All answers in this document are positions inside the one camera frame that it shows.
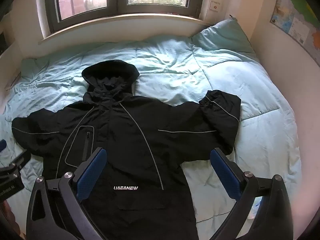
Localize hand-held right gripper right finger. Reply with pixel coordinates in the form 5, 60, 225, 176
209, 147, 294, 240

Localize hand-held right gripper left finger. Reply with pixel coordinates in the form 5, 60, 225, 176
26, 147, 108, 240

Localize black hooded jacket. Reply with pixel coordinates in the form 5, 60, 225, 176
11, 59, 242, 240

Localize light blue pillow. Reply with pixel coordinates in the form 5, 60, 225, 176
192, 17, 256, 55

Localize beige window sill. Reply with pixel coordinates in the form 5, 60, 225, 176
37, 13, 213, 46

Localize colourful wall map poster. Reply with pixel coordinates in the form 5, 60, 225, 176
269, 0, 320, 68

